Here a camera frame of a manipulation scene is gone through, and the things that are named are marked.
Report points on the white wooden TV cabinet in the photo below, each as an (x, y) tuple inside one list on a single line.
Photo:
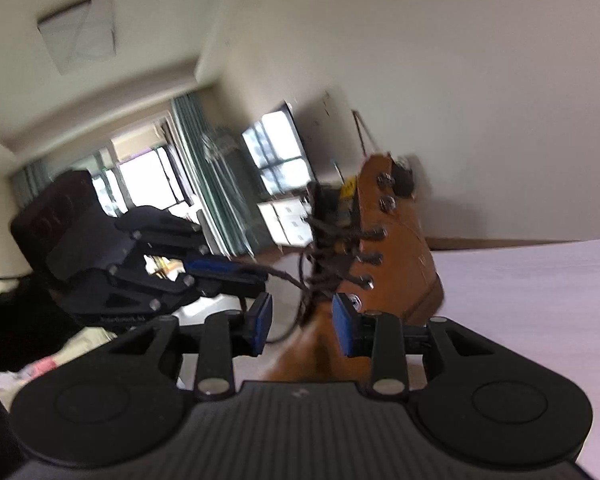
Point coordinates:
[(287, 220)]

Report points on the glass balcony door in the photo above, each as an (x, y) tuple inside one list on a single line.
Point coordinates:
[(145, 185)]

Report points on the flat screen television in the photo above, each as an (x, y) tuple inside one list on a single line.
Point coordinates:
[(280, 155)]

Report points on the brown leather boot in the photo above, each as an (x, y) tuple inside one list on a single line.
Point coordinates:
[(395, 260)]

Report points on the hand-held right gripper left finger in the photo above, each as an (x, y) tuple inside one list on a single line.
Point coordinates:
[(262, 320)]

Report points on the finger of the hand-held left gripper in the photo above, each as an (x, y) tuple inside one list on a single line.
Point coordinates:
[(170, 292), (215, 266)]

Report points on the dark brown shoelace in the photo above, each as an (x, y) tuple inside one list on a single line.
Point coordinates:
[(325, 260)]

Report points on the square ceiling light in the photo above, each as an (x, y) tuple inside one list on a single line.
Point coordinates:
[(80, 32)]

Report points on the covered floor air conditioner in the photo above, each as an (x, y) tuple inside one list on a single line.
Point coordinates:
[(235, 190)]

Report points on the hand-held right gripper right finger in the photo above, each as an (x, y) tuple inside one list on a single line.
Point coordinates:
[(342, 327)]

